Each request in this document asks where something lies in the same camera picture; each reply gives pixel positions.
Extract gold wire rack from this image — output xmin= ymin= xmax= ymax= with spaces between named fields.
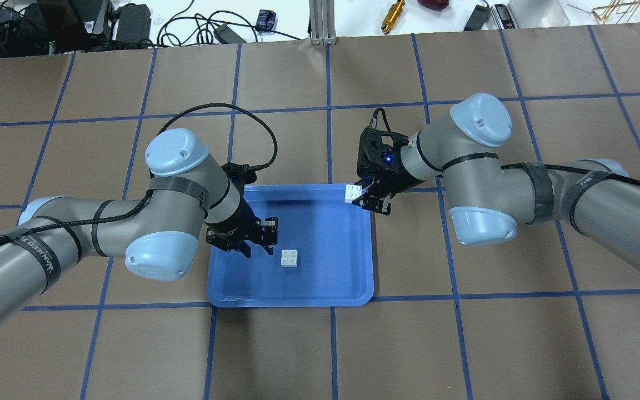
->
xmin=590 ymin=1 xmax=640 ymax=25

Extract red apple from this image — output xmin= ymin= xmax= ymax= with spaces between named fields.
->
xmin=417 ymin=0 xmax=450 ymax=11

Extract black braided cable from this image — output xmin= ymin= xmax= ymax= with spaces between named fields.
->
xmin=501 ymin=162 xmax=640 ymax=202

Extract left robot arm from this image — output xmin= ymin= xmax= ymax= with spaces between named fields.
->
xmin=0 ymin=128 xmax=278 ymax=326

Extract aluminium frame post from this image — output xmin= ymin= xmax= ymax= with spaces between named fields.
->
xmin=309 ymin=0 xmax=338 ymax=46

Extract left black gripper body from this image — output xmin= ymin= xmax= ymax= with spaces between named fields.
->
xmin=206 ymin=162 xmax=278 ymax=252

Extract metal tin box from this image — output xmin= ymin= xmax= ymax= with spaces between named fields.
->
xmin=506 ymin=1 xmax=571 ymax=29

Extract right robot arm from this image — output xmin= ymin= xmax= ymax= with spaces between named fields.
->
xmin=346 ymin=93 xmax=640 ymax=271

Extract white block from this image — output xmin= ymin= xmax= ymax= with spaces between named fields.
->
xmin=344 ymin=184 xmax=363 ymax=203
xmin=280 ymin=249 xmax=299 ymax=268

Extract black power adapter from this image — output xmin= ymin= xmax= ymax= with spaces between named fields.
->
xmin=464 ymin=5 xmax=491 ymax=31

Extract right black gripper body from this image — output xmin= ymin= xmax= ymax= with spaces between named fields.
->
xmin=355 ymin=126 xmax=412 ymax=213

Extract brass cylinder tool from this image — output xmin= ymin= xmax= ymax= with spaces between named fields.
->
xmin=380 ymin=0 xmax=406 ymax=35

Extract blue plastic tray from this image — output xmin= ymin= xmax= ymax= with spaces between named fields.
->
xmin=206 ymin=184 xmax=375 ymax=308

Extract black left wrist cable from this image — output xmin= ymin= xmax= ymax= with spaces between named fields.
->
xmin=131 ymin=103 xmax=278 ymax=212

